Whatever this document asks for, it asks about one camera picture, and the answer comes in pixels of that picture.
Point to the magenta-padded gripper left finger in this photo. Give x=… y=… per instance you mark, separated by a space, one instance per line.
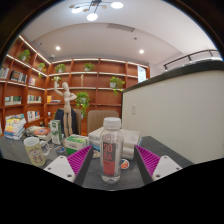
x=60 y=166

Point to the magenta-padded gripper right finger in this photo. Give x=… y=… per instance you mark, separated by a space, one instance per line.
x=165 y=166

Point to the clear bottle with red label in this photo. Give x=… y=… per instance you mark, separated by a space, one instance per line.
x=111 y=156

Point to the flat green-white box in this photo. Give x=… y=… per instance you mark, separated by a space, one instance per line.
x=76 y=143

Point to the white mug with yellow print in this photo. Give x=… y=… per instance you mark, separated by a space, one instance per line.
x=34 y=151

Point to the tall green-white carton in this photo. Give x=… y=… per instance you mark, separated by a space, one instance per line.
x=56 y=131

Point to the stack of dark books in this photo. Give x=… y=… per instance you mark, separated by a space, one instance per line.
x=41 y=133

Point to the orange-white round badge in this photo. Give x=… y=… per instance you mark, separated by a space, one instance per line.
x=125 y=164

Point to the stack of white books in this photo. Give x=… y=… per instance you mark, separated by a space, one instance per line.
x=131 y=138

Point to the dark blue jacket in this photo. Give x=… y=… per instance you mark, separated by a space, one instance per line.
x=60 y=121

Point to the wooden artist mannequin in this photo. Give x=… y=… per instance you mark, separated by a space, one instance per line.
x=67 y=110

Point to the tan upholstered chair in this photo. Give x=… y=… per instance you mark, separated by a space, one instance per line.
x=96 y=121

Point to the stack of colourful books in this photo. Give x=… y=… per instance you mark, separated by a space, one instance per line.
x=15 y=128

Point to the red-brown wooden shelf unit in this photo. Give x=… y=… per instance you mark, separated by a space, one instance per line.
x=100 y=81

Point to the recessed round ceiling light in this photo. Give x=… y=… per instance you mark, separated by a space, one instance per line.
x=57 y=48
x=141 y=51

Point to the ceiling air vent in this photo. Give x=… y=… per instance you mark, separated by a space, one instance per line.
x=120 y=27

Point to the branched ceiling lamp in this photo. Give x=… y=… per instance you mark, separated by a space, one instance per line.
x=92 y=16

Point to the white wall switch plate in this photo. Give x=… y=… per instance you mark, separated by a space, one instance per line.
x=133 y=110

